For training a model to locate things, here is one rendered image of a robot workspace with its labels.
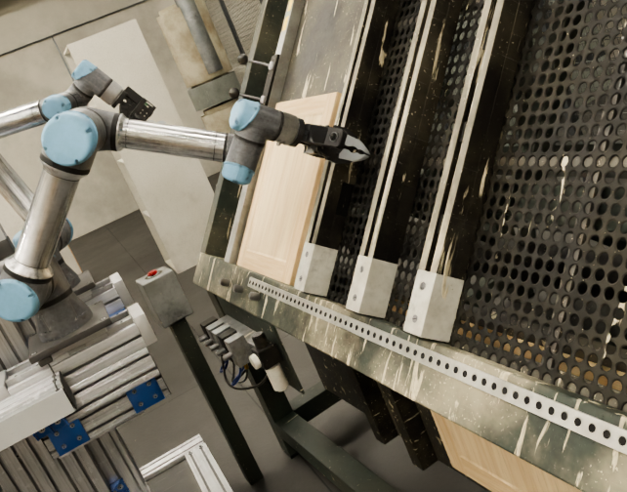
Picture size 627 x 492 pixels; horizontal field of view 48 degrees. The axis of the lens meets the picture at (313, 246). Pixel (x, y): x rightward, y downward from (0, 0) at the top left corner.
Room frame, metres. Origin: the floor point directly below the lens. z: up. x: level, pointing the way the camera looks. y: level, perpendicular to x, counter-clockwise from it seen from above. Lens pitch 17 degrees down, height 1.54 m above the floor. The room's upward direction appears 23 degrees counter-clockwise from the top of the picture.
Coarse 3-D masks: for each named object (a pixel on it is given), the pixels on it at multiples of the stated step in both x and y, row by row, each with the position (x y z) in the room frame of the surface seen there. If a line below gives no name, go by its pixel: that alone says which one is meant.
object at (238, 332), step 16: (224, 304) 2.27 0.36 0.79; (208, 320) 2.24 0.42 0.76; (224, 320) 2.25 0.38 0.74; (240, 320) 2.16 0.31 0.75; (256, 320) 1.99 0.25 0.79; (208, 336) 2.21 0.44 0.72; (224, 336) 2.05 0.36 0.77; (240, 336) 1.99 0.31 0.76; (256, 336) 1.88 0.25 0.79; (272, 336) 1.90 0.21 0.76; (224, 352) 2.05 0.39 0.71; (240, 352) 1.99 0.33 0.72; (256, 352) 1.87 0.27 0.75; (272, 352) 1.87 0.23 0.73; (224, 368) 2.18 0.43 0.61; (240, 368) 2.06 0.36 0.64; (256, 368) 1.86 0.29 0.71; (272, 368) 1.87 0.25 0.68; (288, 368) 1.89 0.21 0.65; (272, 384) 1.88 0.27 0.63; (288, 384) 1.89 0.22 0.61
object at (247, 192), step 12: (300, 0) 2.54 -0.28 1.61; (288, 12) 2.54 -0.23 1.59; (300, 12) 2.53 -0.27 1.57; (288, 24) 2.51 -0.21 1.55; (288, 36) 2.50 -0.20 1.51; (276, 48) 2.53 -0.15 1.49; (288, 48) 2.50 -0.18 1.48; (288, 60) 2.49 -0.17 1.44; (276, 72) 2.47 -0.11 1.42; (276, 84) 2.46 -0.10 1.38; (276, 96) 2.46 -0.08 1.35; (252, 180) 2.38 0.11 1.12; (252, 192) 2.38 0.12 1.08; (240, 204) 2.38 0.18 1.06; (240, 216) 2.35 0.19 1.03; (240, 228) 2.34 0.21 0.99; (240, 240) 2.34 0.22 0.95; (228, 252) 2.35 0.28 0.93
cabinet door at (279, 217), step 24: (336, 96) 2.02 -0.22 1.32; (312, 120) 2.12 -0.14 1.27; (264, 168) 2.34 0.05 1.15; (288, 168) 2.17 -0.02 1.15; (312, 168) 2.01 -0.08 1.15; (264, 192) 2.28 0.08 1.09; (288, 192) 2.11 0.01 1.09; (312, 192) 1.96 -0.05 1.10; (264, 216) 2.22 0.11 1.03; (288, 216) 2.05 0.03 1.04; (264, 240) 2.16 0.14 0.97; (288, 240) 2.00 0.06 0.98; (240, 264) 2.27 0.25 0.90; (264, 264) 2.09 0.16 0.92; (288, 264) 1.94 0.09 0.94
